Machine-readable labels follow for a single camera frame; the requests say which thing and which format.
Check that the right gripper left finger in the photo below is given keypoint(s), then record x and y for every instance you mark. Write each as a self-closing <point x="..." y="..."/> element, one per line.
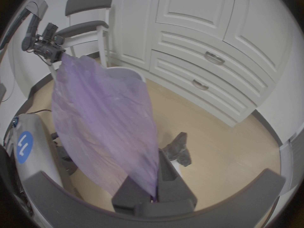
<point x="128" y="196"/>

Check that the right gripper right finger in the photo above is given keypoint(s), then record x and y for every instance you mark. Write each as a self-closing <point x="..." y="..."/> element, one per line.
<point x="175" y="191"/>

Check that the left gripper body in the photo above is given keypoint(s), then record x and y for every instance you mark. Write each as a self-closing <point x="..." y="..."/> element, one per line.
<point x="49" y="51"/>

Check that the purple plastic bag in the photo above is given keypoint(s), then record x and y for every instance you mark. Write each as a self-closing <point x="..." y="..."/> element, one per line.
<point x="102" y="117"/>

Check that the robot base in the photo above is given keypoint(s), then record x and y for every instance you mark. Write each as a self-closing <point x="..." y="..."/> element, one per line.
<point x="38" y="146"/>

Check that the crumpled black plastic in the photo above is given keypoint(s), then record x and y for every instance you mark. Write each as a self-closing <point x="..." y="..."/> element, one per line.
<point x="178" y="146"/>

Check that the white trash bin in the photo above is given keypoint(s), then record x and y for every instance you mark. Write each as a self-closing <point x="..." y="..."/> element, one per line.
<point x="123" y="72"/>

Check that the clear printed wrapper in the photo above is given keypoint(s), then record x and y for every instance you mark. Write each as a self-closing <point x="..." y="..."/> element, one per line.
<point x="177" y="167"/>

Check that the white wardrobe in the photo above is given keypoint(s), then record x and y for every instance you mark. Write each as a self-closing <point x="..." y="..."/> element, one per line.
<point x="190" y="32"/>

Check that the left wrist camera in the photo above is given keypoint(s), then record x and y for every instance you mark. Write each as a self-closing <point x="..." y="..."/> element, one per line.
<point x="49" y="31"/>

